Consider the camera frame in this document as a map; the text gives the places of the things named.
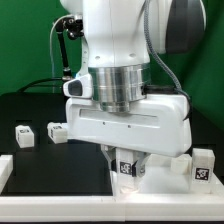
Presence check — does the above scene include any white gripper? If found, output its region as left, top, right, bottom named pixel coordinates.
left=63, top=75, right=192, bottom=176

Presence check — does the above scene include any white square table top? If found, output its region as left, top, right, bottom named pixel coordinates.
left=110, top=154, right=224, bottom=197

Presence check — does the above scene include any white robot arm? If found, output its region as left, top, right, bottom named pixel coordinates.
left=60, top=0, right=206, bottom=177

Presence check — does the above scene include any white U-shaped boundary fence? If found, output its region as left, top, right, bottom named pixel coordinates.
left=0, top=155, right=224, bottom=222

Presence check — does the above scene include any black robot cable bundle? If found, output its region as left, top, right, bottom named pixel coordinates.
left=16, top=14, right=76, bottom=94

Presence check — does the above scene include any black camera on mount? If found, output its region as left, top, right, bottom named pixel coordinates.
left=63, top=16, right=83, bottom=40

